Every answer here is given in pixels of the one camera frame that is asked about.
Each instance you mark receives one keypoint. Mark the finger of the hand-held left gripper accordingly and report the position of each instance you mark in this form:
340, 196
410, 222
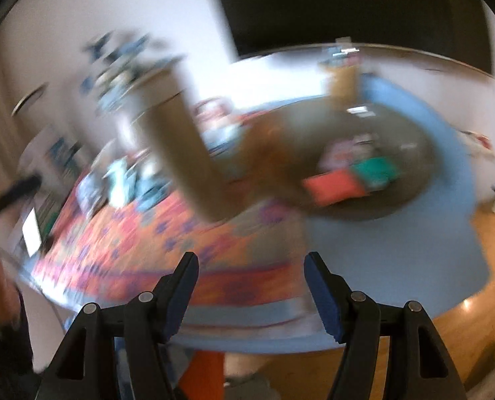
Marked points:
14, 191

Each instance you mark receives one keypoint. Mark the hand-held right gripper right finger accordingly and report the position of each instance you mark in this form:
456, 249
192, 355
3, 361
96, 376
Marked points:
324, 302

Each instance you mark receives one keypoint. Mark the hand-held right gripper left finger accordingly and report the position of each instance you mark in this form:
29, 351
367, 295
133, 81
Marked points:
180, 300

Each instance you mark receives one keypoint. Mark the light blue plush toy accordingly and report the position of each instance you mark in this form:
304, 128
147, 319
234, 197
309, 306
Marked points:
141, 183

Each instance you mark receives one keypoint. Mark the round grey basket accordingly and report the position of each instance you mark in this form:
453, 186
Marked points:
418, 158

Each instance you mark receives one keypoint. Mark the red soft pouch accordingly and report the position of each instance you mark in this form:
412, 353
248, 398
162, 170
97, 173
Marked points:
335, 187

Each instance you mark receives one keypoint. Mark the green soft pouch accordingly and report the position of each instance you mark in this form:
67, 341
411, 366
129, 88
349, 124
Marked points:
376, 173

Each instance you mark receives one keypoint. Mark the orange floral tablecloth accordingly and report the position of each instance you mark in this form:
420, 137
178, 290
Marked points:
147, 250

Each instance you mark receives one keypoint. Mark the colourful poster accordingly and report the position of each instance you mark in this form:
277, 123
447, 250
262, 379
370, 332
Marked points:
62, 154

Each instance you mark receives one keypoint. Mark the orange cloth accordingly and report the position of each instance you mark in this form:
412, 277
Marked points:
203, 375

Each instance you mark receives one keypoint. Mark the round white lamp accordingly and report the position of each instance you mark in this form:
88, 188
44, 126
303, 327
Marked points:
28, 99

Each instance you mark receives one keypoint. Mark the tall tan cylinder container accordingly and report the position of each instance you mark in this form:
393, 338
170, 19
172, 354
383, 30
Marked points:
180, 141

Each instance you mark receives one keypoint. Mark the brown plush toy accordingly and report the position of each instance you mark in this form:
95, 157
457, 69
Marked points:
272, 150

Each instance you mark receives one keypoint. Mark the blue and white flower bouquet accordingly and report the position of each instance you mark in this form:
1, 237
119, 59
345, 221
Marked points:
118, 58

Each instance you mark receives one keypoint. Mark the black wall television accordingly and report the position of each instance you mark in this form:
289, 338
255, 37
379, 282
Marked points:
335, 4

